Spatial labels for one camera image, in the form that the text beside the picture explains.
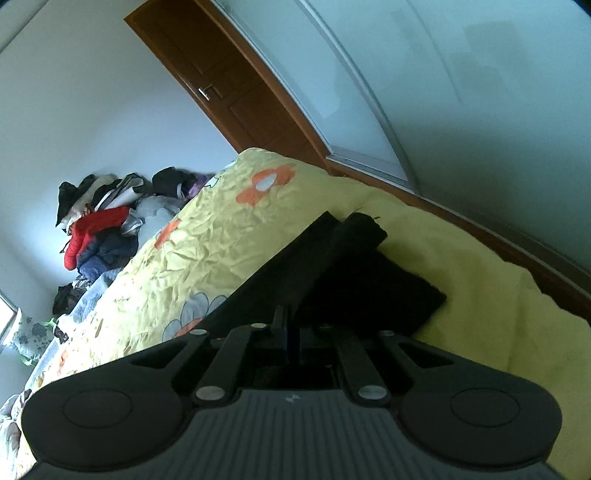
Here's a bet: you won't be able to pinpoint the yellow floral bed sheet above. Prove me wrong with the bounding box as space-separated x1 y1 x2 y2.
0 148 370 480

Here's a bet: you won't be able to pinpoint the frosted sliding wardrobe door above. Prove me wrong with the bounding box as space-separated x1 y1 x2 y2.
217 0 416 191
300 0 591 282

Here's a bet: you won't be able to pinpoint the dark crumpled clothing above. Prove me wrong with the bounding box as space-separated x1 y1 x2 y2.
52 282 89 318

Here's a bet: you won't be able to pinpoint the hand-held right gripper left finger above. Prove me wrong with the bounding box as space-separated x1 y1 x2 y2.
130 305 297 405

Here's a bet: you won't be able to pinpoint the navy puffer jacket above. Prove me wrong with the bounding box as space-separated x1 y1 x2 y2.
75 227 140 281

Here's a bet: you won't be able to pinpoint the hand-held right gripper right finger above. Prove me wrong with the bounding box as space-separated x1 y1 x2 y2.
300 324 463 406

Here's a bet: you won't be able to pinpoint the red puffer jacket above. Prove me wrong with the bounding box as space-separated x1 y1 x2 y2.
64 206 133 271

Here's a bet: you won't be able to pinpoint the grey floral quilt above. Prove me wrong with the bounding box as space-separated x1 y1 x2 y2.
0 265 129 467

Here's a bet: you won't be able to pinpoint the window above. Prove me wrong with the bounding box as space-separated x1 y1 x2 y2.
0 292 22 348

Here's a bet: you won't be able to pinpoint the purple cloth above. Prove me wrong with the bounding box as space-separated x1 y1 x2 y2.
184 175 211 200

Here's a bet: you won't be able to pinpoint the white and beige garment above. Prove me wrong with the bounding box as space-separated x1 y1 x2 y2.
69 174 151 220

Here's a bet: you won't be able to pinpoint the brown wooden bed frame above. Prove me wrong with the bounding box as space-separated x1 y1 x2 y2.
325 159 591 320

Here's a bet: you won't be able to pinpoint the brown wooden door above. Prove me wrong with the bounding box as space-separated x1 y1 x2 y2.
124 0 334 172

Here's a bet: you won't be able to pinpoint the grey garment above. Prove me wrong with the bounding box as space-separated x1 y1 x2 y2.
131 195 183 224

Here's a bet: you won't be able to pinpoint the floral pillow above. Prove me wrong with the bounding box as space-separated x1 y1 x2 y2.
10 315 60 366

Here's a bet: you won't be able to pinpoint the black hooded garment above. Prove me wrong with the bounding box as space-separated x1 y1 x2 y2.
55 174 99 228

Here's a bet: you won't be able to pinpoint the plain yellow blanket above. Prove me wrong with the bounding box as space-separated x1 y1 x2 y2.
330 174 591 480

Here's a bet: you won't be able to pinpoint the black pants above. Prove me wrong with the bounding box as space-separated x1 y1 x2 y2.
203 210 448 344

